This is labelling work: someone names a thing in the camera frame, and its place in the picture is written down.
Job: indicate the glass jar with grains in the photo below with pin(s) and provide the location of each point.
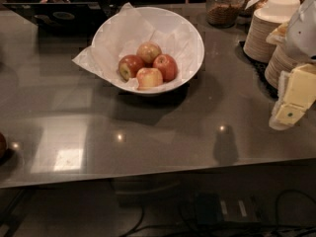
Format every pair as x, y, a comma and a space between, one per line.
223, 13

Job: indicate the stack of white paper bowls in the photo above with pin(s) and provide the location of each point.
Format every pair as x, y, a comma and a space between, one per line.
281, 8

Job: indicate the front pale red apple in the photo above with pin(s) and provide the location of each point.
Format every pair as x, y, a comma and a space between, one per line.
148, 78

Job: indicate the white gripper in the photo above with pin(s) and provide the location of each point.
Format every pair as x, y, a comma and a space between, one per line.
302, 39

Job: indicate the rear stack of paper plates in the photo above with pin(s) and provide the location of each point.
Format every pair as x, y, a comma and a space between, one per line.
263, 23

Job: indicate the left red green apple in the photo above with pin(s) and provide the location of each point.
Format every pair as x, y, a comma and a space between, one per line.
129, 65

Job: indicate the stack of paper plates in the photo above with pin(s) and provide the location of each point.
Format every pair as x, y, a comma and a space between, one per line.
263, 23
278, 63

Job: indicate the white paper liner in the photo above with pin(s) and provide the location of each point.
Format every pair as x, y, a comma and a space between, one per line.
121, 37

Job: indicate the front stack of paper plates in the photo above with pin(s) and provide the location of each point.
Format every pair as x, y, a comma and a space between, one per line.
278, 63

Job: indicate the white ceramic bowl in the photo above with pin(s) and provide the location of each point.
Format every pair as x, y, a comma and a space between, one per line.
149, 23

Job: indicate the black mat under plates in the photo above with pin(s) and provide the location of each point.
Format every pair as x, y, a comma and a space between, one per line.
264, 85

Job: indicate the black power box under table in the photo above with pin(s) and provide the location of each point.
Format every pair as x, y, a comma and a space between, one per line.
215, 210

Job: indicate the black laptop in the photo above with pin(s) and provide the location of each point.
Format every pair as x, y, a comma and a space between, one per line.
73, 17

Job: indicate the top red yellow apple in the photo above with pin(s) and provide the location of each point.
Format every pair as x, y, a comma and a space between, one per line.
148, 51

